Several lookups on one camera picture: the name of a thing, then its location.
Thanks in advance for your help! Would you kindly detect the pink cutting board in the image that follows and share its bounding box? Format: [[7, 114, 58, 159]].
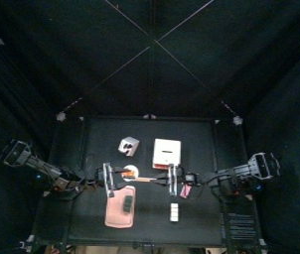
[[102, 185, 137, 230]]

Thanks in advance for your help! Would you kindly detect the grey cube with cutouts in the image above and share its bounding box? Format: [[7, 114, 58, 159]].
[[116, 136, 140, 158]]

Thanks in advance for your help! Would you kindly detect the white segmented block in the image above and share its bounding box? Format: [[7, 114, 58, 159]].
[[168, 202, 180, 223]]

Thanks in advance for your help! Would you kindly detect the dark green toy block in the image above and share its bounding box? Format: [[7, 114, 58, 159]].
[[120, 194, 133, 213]]

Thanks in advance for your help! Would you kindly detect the thin diagonal cord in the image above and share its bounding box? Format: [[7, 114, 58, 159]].
[[61, 0, 215, 113], [101, 0, 238, 117]]

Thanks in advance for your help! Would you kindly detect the small white plate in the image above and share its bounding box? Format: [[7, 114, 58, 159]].
[[121, 164, 140, 183]]

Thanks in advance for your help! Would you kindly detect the red pink toy piece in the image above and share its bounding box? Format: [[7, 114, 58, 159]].
[[179, 184, 194, 199]]

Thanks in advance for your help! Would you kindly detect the white box red base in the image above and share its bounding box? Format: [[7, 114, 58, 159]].
[[151, 138, 183, 171]]

